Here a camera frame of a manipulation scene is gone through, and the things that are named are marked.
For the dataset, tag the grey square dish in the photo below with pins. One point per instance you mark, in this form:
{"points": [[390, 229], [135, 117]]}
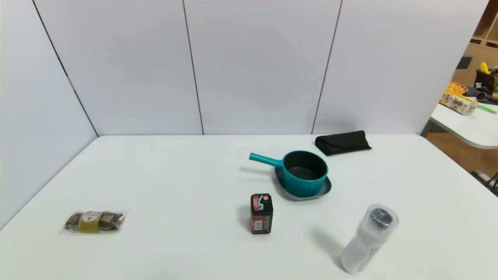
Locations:
{"points": [[327, 188]]}

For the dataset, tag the yellow toy object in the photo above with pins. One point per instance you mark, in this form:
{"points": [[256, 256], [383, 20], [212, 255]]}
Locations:
{"points": [[484, 67]]}

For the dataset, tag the black and red small box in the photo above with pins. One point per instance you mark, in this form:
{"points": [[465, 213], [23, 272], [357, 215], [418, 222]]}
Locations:
{"points": [[261, 217]]}

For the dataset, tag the black fabric pouch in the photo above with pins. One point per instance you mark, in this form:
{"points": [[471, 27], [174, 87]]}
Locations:
{"points": [[343, 142]]}

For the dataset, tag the clear plastic water bottle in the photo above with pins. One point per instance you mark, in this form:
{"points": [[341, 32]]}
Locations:
{"points": [[365, 241]]}

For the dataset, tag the clear wrapped snack packet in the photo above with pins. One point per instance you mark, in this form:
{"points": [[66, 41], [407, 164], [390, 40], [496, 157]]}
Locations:
{"points": [[91, 221]]}

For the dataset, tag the printed yellow cardboard box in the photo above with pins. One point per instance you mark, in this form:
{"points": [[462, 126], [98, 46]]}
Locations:
{"points": [[458, 103]]}

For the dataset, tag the orange plastic basket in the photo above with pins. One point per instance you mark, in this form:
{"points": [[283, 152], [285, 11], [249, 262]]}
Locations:
{"points": [[457, 87]]}

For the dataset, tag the white side table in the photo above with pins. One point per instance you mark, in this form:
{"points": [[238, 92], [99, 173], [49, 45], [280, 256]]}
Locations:
{"points": [[467, 126]]}

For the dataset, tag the dark blue panel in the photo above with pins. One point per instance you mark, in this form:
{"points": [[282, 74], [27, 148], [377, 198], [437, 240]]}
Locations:
{"points": [[464, 62]]}

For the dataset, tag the green stick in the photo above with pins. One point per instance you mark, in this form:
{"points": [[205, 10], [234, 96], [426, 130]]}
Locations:
{"points": [[488, 109]]}

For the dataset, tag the black chair base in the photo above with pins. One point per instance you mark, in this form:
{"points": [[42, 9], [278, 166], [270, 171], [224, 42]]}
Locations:
{"points": [[491, 182]]}

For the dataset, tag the wooden shelf unit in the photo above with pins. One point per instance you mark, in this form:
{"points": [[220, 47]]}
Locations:
{"points": [[480, 48]]}

